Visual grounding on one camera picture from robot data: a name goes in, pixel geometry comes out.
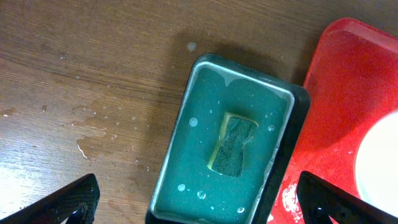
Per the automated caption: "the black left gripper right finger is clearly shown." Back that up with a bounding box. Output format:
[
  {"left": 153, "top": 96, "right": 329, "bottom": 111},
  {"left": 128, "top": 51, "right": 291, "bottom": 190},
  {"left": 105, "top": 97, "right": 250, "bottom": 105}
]
[{"left": 297, "top": 171, "right": 397, "bottom": 224}]

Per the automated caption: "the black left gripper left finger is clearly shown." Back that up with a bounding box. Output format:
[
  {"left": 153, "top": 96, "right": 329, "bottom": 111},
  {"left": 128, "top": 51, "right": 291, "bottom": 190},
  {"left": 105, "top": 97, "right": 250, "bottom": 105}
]
[{"left": 1, "top": 174, "right": 100, "bottom": 224}]

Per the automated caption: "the white plate green stain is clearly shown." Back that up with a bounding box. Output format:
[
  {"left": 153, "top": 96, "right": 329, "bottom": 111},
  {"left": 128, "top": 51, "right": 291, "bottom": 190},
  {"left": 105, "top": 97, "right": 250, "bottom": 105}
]
[{"left": 355, "top": 111, "right": 397, "bottom": 217}]

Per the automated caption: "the green yellow sponge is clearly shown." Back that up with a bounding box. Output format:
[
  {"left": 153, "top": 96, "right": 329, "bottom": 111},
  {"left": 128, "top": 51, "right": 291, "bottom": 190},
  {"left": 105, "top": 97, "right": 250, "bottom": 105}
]
[{"left": 207, "top": 112, "right": 259, "bottom": 177}]

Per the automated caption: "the black tray with green water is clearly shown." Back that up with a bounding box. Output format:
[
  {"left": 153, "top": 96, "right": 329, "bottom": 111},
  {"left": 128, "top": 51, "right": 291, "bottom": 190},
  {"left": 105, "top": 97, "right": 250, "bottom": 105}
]
[{"left": 146, "top": 54, "right": 310, "bottom": 223}]

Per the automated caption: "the red plastic tray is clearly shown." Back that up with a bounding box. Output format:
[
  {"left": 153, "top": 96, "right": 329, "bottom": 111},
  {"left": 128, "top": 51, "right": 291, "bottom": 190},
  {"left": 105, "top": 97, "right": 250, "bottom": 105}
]
[{"left": 268, "top": 18, "right": 397, "bottom": 223}]

